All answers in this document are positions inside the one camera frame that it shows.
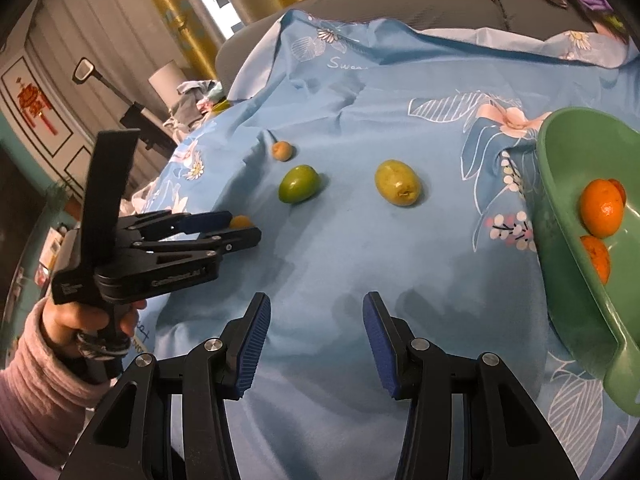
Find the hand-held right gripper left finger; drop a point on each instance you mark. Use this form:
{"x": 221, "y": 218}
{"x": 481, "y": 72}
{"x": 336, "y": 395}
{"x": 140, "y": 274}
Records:
{"x": 252, "y": 340}

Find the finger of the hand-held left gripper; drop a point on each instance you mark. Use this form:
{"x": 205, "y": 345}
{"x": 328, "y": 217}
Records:
{"x": 240, "y": 237}
{"x": 210, "y": 219}

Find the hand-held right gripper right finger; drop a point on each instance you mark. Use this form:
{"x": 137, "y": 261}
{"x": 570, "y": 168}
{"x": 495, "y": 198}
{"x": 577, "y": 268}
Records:
{"x": 380, "y": 345}

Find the small tan round fruit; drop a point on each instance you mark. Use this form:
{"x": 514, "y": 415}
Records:
{"x": 282, "y": 150}
{"x": 242, "y": 221}

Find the large orange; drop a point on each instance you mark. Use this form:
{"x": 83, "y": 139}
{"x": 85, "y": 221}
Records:
{"x": 601, "y": 207}
{"x": 597, "y": 259}

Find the green plastic basin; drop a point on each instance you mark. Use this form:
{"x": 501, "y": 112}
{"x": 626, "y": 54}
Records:
{"x": 575, "y": 170}

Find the red cherry tomato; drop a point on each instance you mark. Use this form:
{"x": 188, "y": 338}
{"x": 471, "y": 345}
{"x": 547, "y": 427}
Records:
{"x": 620, "y": 191}

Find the person's left forearm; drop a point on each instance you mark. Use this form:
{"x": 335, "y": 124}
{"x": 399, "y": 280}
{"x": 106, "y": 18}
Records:
{"x": 40, "y": 400}

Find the person's left hand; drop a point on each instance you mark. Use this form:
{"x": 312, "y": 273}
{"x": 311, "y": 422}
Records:
{"x": 70, "y": 322}

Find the potted plant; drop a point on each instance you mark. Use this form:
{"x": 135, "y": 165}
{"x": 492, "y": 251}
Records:
{"x": 60, "y": 197}

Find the green jujube fruit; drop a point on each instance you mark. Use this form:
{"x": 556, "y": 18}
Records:
{"x": 298, "y": 184}

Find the blue floral bed sheet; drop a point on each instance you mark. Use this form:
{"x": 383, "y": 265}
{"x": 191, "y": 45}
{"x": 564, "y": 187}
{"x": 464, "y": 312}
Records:
{"x": 350, "y": 260}

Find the dark wrist band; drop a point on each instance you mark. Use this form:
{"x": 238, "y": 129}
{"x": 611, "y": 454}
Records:
{"x": 100, "y": 347}

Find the black stick vacuum cleaner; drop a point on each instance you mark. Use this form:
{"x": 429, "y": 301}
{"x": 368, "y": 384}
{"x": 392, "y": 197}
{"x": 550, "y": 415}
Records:
{"x": 145, "y": 125}

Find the pile of clothes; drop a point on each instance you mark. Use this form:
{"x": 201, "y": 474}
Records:
{"x": 192, "y": 102}

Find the white cylinder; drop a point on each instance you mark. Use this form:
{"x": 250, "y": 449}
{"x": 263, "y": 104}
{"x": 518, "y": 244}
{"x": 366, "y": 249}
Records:
{"x": 167, "y": 82}

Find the yellow-green oval fruit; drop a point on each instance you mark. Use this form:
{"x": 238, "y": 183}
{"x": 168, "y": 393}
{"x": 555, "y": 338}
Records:
{"x": 397, "y": 182}

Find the grey padded headboard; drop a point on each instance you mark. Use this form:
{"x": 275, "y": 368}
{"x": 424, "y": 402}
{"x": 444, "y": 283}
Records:
{"x": 400, "y": 5}

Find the purple cloth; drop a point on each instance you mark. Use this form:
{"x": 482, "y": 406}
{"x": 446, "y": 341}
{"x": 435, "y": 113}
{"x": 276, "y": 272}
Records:
{"x": 595, "y": 2}

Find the red wall ornament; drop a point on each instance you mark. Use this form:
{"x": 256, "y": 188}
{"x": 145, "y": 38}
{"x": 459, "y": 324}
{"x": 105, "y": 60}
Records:
{"x": 35, "y": 102}

